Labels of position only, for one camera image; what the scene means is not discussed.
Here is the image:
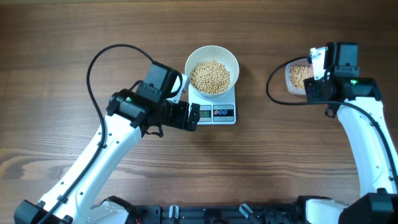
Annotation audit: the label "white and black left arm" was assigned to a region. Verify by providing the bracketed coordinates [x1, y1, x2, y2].
[14, 62, 199, 223]

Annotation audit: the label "soybeans in white bowl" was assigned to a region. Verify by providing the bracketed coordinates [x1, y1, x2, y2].
[190, 60, 231, 94]

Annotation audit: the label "white digital kitchen scale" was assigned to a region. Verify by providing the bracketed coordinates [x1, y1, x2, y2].
[188, 85, 236, 125]

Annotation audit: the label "white round bowl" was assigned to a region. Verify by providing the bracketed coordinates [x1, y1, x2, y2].
[185, 45, 239, 98]

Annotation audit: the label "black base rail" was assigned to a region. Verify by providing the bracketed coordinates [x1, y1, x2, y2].
[127, 203, 300, 224]

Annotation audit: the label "pile of soybeans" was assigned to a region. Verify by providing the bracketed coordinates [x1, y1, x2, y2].
[290, 66, 313, 89]

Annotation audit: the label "clear plastic container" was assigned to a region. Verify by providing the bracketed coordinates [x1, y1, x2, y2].
[285, 58, 312, 96]

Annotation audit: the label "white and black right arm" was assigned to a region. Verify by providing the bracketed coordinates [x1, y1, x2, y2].
[288, 42, 397, 223]

